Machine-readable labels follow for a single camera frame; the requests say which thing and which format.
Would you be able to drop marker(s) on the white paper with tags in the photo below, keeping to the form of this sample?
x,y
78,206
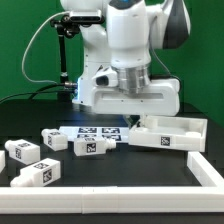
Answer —
x,y
119,134

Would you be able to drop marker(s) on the black camera stand pole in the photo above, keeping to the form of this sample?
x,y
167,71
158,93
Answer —
x,y
65,29

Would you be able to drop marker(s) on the white L-shaped fence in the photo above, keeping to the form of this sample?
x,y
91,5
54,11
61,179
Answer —
x,y
207,197

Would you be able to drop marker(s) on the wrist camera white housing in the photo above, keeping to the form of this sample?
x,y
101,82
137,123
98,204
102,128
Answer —
x,y
105,77

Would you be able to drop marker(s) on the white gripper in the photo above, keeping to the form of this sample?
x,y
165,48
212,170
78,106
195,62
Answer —
x,y
159,98

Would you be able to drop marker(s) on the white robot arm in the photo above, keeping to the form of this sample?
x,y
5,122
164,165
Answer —
x,y
120,36

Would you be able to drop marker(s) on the grey camera on stand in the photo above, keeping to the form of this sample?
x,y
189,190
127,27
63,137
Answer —
x,y
86,16

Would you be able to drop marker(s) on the white square tabletop part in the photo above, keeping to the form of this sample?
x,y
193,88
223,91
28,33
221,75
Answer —
x,y
178,133

